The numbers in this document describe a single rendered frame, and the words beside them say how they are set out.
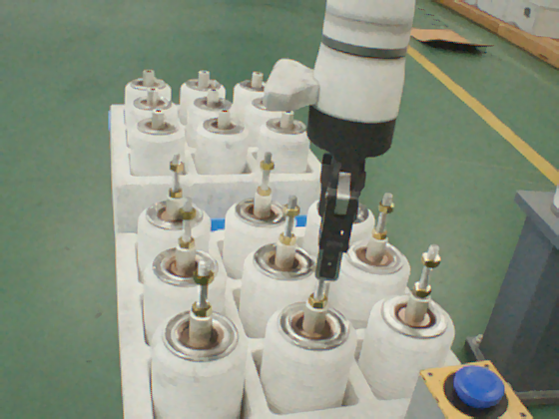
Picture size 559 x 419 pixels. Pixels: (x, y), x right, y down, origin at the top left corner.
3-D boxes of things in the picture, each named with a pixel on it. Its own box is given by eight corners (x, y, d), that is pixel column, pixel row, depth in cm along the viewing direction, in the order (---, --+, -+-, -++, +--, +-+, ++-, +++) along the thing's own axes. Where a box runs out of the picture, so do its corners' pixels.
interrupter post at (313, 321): (320, 338, 60) (325, 313, 59) (298, 332, 61) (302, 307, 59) (326, 324, 62) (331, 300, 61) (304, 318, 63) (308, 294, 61)
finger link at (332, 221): (327, 184, 48) (317, 236, 51) (325, 199, 46) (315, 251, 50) (360, 189, 47) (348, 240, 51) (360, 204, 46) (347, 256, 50)
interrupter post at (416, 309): (398, 315, 65) (405, 291, 64) (413, 309, 67) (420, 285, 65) (413, 327, 64) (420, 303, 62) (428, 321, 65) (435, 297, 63)
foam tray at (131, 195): (269, 173, 151) (277, 105, 143) (318, 259, 119) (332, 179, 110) (111, 176, 140) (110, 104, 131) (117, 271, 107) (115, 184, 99)
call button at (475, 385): (481, 377, 49) (489, 360, 48) (507, 413, 45) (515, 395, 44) (441, 384, 48) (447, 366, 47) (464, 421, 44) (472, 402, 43)
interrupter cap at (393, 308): (366, 309, 66) (367, 304, 65) (413, 290, 70) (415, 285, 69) (413, 350, 60) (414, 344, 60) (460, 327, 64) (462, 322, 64)
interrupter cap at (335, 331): (339, 361, 58) (340, 356, 57) (267, 340, 59) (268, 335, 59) (354, 317, 64) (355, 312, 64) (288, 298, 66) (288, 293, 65)
